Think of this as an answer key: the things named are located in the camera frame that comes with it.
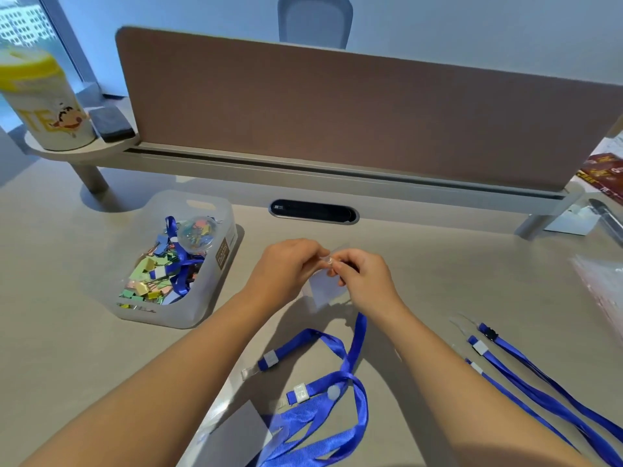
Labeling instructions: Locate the grey desk shelf riser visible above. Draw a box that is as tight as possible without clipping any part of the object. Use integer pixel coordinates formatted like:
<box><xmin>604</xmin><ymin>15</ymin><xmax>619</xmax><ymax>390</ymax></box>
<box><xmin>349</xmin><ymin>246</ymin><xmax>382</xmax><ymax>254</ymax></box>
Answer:
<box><xmin>24</xmin><ymin>99</ymin><xmax>586</xmax><ymax>240</ymax></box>

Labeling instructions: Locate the blue lanyard with clear clip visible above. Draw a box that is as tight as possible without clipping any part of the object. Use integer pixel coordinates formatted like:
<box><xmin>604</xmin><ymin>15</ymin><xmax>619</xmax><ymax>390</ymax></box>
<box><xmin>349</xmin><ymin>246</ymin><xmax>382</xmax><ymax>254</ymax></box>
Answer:
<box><xmin>241</xmin><ymin>312</ymin><xmax>371</xmax><ymax>385</ymax></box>

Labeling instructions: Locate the clear plastic bag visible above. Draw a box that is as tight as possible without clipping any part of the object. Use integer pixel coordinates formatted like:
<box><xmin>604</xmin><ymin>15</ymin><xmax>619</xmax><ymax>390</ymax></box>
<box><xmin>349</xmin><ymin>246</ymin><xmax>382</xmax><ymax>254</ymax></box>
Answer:
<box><xmin>571</xmin><ymin>255</ymin><xmax>623</xmax><ymax>337</ymax></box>

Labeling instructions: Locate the thin blue lanyard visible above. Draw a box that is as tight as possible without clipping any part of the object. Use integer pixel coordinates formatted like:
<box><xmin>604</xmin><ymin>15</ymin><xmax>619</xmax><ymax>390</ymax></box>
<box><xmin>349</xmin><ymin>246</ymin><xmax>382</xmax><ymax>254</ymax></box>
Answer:
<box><xmin>464</xmin><ymin>357</ymin><xmax>581</xmax><ymax>451</ymax></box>

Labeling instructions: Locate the blue lanyard with black buckle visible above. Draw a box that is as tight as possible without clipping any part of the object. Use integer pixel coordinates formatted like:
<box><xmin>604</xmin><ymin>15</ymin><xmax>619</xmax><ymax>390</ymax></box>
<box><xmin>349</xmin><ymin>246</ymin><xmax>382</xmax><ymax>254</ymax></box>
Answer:
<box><xmin>478</xmin><ymin>323</ymin><xmax>623</xmax><ymax>444</ymax></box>

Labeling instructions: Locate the red printed booklet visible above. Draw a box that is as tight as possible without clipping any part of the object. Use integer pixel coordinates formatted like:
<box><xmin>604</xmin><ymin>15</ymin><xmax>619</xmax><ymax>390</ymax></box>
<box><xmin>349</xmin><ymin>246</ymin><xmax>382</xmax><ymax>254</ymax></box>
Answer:
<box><xmin>576</xmin><ymin>153</ymin><xmax>623</xmax><ymax>206</ymax></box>

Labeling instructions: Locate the blue lanyard with white crimp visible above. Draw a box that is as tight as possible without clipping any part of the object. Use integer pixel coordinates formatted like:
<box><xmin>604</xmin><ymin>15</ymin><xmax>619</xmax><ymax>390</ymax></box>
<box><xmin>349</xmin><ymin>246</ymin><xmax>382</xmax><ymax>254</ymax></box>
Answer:
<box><xmin>466</xmin><ymin>335</ymin><xmax>623</xmax><ymax>467</ymax></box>

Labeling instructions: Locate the translucent plastic storage bin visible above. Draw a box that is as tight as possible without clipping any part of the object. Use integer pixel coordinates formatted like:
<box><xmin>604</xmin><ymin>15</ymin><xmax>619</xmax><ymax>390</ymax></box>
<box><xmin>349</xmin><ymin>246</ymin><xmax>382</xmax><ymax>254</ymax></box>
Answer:
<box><xmin>100</xmin><ymin>189</ymin><xmax>239</xmax><ymax>330</ymax></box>

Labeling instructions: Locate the clear plastic badge holder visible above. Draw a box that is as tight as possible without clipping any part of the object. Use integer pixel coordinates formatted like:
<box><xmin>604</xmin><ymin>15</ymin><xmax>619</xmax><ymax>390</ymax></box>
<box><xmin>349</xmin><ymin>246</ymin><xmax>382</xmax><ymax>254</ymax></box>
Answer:
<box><xmin>303</xmin><ymin>240</ymin><xmax>361</xmax><ymax>310</ymax></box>

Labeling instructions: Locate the clear round clip container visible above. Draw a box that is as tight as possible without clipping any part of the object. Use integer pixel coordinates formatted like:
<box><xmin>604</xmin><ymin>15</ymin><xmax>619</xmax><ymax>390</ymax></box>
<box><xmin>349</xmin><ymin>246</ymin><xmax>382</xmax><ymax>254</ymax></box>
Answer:
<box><xmin>177</xmin><ymin>215</ymin><xmax>218</xmax><ymax>254</ymax></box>

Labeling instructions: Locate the silver pen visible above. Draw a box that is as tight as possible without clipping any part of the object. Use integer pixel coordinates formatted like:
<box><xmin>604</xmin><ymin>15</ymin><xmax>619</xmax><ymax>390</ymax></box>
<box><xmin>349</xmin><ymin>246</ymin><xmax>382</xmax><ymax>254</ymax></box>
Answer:
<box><xmin>587</xmin><ymin>198</ymin><xmax>623</xmax><ymax>247</ymax></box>

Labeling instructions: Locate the person's right hand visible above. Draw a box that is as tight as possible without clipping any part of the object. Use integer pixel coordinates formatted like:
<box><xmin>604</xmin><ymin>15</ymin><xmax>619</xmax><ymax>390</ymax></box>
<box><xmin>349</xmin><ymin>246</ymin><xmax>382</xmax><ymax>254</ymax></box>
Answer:
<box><xmin>325</xmin><ymin>248</ymin><xmax>408</xmax><ymax>324</ymax></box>

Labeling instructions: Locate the black desk cable grommet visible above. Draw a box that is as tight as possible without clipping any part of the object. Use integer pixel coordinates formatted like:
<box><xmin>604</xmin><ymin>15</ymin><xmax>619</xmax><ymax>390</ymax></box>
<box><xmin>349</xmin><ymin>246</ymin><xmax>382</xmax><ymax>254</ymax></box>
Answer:
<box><xmin>269</xmin><ymin>199</ymin><xmax>360</xmax><ymax>225</ymax></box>

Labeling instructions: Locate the brown desk divider panel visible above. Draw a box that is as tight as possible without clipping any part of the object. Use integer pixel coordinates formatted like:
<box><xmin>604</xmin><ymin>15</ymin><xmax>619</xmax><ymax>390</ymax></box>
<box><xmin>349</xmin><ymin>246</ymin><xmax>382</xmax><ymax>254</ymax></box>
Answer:
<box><xmin>115</xmin><ymin>26</ymin><xmax>623</xmax><ymax>193</ymax></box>

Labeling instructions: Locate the person's left forearm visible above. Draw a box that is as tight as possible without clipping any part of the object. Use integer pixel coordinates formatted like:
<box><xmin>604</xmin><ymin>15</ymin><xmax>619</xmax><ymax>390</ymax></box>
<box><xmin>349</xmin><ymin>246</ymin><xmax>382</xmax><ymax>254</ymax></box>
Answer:
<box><xmin>19</xmin><ymin>286</ymin><xmax>279</xmax><ymax>467</ymax></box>

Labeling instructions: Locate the person's right forearm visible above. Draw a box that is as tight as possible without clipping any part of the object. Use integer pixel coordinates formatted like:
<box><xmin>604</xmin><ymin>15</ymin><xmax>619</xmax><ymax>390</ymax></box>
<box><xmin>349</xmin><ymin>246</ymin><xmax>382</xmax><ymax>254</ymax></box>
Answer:
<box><xmin>362</xmin><ymin>305</ymin><xmax>597</xmax><ymax>467</ymax></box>

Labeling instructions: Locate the white paper sheet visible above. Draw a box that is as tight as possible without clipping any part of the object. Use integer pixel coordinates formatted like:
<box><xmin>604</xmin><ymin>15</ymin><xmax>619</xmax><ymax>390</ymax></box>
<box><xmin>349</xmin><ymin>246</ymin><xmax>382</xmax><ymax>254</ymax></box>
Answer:
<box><xmin>544</xmin><ymin>204</ymin><xmax>605</xmax><ymax>237</ymax></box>

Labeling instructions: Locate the yellow white cartoon tumbler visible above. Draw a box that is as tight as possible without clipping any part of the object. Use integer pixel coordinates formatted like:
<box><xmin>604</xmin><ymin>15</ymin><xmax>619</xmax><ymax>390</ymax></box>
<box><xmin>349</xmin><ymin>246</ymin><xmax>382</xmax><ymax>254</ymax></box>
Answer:
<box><xmin>0</xmin><ymin>46</ymin><xmax>96</xmax><ymax>152</ymax></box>

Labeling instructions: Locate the person's left hand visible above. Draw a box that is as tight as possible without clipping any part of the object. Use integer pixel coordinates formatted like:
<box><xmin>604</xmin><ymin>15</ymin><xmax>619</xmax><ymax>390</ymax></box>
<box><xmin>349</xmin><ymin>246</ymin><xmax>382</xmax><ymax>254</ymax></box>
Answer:
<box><xmin>243</xmin><ymin>238</ymin><xmax>332</xmax><ymax>312</ymax></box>

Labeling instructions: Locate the blue lanyard with white button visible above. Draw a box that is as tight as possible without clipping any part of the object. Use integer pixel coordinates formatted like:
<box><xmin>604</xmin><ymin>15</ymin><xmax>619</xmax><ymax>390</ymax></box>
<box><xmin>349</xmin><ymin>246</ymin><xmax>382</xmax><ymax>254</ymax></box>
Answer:
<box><xmin>253</xmin><ymin>372</ymin><xmax>371</xmax><ymax>467</ymax></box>

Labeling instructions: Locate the pile of colourful binder clips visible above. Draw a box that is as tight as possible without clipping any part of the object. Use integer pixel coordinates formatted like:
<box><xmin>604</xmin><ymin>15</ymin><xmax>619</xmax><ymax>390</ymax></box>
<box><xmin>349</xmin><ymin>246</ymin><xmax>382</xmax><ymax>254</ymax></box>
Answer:
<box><xmin>117</xmin><ymin>228</ymin><xmax>205</xmax><ymax>310</ymax></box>

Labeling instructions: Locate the grey office chair back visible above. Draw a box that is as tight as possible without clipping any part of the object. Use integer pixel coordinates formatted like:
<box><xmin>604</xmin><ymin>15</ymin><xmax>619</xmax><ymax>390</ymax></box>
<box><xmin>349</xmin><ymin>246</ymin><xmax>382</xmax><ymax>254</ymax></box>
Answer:
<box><xmin>277</xmin><ymin>0</ymin><xmax>354</xmax><ymax>50</ymax></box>

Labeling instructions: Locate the clear badge holder with card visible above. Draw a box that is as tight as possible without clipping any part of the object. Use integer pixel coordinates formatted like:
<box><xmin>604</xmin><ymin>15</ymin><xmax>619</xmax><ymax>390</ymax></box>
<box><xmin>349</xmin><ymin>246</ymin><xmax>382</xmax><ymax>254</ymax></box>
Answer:
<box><xmin>187</xmin><ymin>400</ymin><xmax>275</xmax><ymax>467</ymax></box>

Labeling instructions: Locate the dark grey pad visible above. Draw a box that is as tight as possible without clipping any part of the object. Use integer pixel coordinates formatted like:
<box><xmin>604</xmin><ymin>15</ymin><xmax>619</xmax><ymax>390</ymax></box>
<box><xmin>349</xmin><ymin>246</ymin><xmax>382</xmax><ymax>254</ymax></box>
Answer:
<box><xmin>90</xmin><ymin>106</ymin><xmax>137</xmax><ymax>143</ymax></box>

